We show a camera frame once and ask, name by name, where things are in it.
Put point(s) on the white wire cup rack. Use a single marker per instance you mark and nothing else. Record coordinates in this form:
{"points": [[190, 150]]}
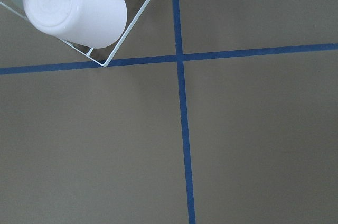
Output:
{"points": [[101, 56]]}

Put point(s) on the pink plastic cup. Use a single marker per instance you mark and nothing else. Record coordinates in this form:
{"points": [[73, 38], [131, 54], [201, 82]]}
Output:
{"points": [[92, 23]]}

